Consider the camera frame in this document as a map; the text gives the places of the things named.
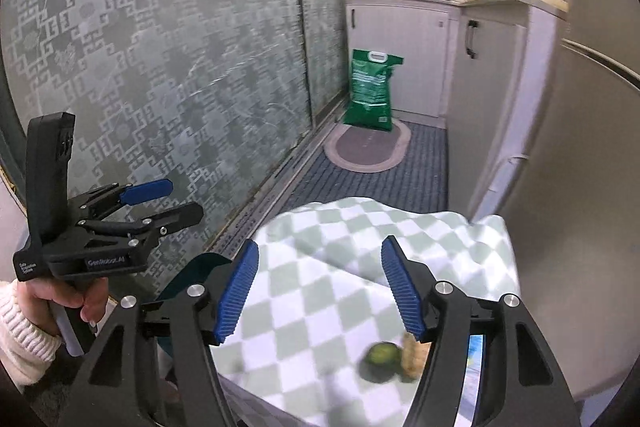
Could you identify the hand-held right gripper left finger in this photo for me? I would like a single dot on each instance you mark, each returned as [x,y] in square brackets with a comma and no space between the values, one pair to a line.
[237,292]

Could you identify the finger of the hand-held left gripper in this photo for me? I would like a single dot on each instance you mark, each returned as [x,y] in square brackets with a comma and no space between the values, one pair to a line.
[175,216]
[147,190]

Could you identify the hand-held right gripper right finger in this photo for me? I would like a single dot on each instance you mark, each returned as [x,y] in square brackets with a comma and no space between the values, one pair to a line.
[405,292]

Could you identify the brown ginger piece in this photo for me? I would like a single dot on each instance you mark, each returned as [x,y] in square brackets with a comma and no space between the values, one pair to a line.
[412,354]

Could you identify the green fruit piece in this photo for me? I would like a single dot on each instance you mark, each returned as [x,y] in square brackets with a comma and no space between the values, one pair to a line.
[382,359]

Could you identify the person's left forearm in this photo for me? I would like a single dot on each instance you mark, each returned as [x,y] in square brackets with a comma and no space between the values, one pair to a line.
[20,337]

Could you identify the person's left hand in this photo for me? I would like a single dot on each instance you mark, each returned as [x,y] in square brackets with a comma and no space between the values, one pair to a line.
[50,293]

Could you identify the green white checkered tablecloth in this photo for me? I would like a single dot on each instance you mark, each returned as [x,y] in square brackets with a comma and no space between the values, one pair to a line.
[320,307]

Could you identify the striped grey floor rug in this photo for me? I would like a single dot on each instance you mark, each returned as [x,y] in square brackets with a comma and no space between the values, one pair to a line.
[400,187]

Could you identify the wide patterned sliding door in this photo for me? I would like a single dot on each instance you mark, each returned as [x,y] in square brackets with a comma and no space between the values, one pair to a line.
[150,82]

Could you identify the oval grey floor mat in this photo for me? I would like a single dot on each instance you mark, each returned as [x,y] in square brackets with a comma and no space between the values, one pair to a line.
[367,149]

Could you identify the green rice bag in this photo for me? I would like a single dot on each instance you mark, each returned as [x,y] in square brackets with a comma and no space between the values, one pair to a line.
[372,89]

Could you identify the beige refrigerator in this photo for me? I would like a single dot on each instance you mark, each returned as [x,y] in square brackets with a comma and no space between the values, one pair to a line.
[575,157]

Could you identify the narrow patterned sliding door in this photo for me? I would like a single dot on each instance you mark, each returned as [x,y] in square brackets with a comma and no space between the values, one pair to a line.
[322,17]

